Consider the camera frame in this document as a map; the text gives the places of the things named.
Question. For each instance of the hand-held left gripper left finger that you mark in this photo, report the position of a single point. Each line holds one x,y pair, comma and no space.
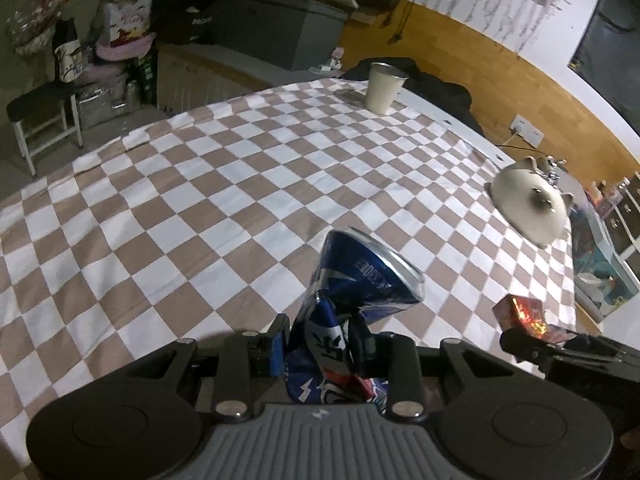
276,355

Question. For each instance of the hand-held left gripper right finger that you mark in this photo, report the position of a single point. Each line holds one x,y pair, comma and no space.
362,350

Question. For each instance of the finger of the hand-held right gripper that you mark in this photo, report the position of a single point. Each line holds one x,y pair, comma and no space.
530,350

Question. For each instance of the crushed blue can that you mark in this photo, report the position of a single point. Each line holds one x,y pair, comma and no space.
350,280

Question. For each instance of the white window shelf unit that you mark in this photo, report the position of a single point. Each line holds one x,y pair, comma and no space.
625,225

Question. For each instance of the white cat figurine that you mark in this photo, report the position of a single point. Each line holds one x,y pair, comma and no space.
525,205

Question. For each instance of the small metal ornament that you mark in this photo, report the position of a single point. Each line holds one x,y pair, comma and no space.
552,170

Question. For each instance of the beige white checkered tablecloth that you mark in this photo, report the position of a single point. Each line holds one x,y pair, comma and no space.
200,185

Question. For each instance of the white cup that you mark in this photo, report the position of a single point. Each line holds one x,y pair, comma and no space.
380,90

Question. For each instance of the black jacket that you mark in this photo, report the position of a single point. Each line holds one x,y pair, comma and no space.
440,90

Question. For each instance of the beige low cabinet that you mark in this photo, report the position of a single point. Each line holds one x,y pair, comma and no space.
200,80

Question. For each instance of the small pink figurine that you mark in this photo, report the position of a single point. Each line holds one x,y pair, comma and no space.
337,57

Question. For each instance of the silver foil bag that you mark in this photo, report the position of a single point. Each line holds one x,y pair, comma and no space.
100,105

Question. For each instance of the green carton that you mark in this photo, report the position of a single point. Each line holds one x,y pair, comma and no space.
145,77

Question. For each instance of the grey chest freezer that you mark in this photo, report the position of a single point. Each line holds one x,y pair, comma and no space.
270,25

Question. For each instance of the pink cloth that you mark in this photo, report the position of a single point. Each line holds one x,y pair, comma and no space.
120,52

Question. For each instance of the black stool white legs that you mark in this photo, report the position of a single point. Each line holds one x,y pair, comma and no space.
40,97

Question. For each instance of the black printed bag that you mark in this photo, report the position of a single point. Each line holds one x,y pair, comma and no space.
190,10

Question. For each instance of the white printed tote bag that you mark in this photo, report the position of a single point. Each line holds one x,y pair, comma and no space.
67,57

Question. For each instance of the red white shopping bag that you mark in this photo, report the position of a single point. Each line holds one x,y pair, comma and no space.
127,20

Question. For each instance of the wrapped gift basket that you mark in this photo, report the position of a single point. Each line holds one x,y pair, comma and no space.
30,30

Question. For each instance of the white double wall outlet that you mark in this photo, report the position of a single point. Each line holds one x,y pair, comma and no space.
526,130

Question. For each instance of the dark wall poster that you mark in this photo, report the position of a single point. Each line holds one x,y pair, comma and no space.
610,35

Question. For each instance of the birch tree wall mural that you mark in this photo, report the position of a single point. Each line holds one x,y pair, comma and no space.
500,0

